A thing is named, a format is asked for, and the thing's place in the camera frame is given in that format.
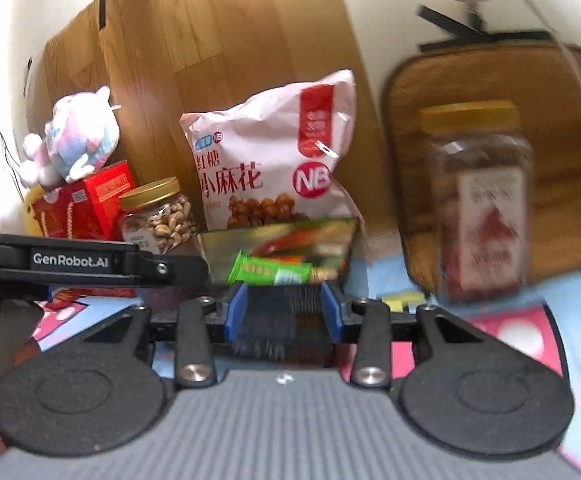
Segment bright green snack bag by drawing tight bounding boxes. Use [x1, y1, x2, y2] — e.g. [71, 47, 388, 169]
[226, 252, 339, 286]

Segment yellow plush toy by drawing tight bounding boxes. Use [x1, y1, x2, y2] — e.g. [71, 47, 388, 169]
[24, 184, 48, 237]

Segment dark tin storage box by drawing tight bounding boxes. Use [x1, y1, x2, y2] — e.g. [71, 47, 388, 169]
[198, 218, 359, 367]

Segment cashew jar with gold lid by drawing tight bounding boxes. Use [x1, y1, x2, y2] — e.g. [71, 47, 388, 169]
[118, 177, 198, 255]

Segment red gift box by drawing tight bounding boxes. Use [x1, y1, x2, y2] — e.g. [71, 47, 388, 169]
[34, 160, 135, 242]

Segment pink white plush toy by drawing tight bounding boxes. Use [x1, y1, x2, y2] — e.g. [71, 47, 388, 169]
[18, 86, 120, 191]

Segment pink twisted-dough snack bag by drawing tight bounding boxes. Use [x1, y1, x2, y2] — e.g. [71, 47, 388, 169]
[180, 70, 360, 231]

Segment nut jar with yellow lid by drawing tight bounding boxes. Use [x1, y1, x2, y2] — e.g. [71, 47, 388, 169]
[419, 101, 533, 304]

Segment peppa pig printed bedsheet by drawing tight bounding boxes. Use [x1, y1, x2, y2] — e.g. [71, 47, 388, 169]
[33, 257, 581, 470]

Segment wooden headboard panel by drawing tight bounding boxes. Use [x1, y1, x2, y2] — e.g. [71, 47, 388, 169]
[26, 0, 397, 238]

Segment brown woven seat cushion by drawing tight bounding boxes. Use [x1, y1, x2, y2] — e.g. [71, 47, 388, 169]
[382, 41, 581, 302]

